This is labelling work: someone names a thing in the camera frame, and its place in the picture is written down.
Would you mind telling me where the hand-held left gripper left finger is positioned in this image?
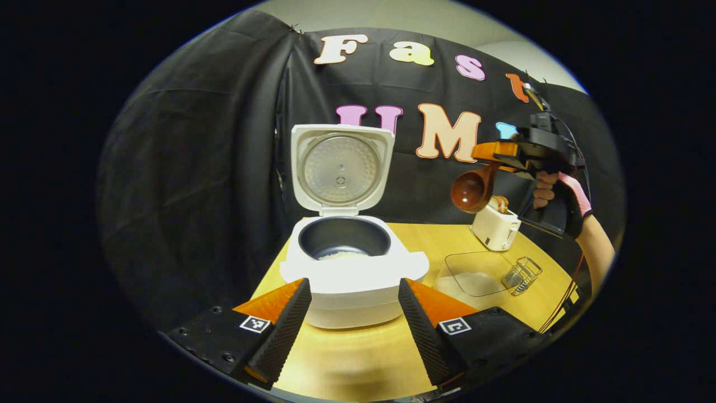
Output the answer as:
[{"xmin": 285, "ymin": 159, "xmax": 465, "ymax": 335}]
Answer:
[{"xmin": 159, "ymin": 278, "xmax": 312, "ymax": 391}]

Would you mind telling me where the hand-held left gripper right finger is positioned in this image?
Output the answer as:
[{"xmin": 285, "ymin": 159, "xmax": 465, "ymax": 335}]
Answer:
[{"xmin": 398, "ymin": 278, "xmax": 546, "ymax": 388}]

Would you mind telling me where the brown wooden spoon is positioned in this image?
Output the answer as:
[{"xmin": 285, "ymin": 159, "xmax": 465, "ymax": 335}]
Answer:
[{"xmin": 451, "ymin": 163, "xmax": 498, "ymax": 214}]

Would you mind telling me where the white rice cooker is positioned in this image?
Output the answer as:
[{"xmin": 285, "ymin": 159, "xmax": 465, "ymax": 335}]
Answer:
[{"xmin": 279, "ymin": 124, "xmax": 430, "ymax": 329}]

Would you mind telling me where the clear wire chopstick holder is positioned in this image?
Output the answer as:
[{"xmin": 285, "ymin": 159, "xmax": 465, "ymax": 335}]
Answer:
[{"xmin": 502, "ymin": 256, "xmax": 543, "ymax": 296}]

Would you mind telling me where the clear plastic rice container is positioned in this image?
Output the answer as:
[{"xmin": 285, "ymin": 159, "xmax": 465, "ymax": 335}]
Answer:
[{"xmin": 434, "ymin": 251, "xmax": 521, "ymax": 297}]

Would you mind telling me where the white toaster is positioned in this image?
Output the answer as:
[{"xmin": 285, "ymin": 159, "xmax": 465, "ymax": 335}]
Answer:
[{"xmin": 471, "ymin": 196, "xmax": 522, "ymax": 251}]

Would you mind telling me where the black backdrop cloth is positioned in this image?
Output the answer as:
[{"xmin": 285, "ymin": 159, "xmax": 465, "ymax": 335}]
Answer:
[{"xmin": 98, "ymin": 8, "xmax": 624, "ymax": 336}]

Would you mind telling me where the red cable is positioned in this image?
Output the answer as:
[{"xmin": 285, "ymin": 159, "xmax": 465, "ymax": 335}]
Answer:
[{"xmin": 540, "ymin": 255, "xmax": 585, "ymax": 334}]

